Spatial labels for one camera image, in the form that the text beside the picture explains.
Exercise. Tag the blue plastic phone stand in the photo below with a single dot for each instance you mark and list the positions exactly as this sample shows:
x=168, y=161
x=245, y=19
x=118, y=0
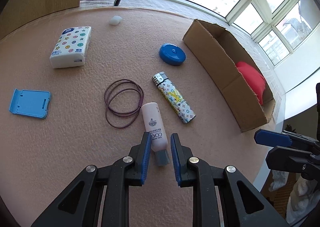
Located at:
x=30, y=103

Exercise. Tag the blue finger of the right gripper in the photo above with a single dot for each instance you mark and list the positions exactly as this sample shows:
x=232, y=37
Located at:
x=271, y=138
x=286, y=159

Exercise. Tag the patterned lighter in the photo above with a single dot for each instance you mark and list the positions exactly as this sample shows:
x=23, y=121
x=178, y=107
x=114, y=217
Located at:
x=174, y=97

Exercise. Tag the blue round tape measure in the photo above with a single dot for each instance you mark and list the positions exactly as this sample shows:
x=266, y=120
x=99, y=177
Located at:
x=172, y=54

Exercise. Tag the right white gloved hand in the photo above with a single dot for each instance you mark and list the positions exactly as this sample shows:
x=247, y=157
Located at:
x=293, y=197

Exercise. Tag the white small cap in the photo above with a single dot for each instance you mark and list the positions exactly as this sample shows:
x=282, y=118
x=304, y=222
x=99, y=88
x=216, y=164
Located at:
x=115, y=20

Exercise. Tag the checkered bed sheet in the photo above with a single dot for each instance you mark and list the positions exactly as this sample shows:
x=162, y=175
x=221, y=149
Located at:
x=192, y=11

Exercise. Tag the patterned tissue pack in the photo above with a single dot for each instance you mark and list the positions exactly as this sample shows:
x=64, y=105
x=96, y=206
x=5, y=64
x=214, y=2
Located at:
x=71, y=47

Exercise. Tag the red cloth pouch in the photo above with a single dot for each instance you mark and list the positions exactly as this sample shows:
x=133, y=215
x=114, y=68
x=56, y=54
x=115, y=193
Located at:
x=253, y=78

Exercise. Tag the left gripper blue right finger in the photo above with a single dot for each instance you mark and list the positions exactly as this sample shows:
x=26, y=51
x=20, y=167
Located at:
x=221, y=196

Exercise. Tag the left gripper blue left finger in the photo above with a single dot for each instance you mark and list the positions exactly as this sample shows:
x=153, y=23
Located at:
x=100, y=196

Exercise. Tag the cardboard box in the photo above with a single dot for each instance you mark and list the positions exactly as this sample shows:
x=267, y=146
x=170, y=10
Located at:
x=218, y=51

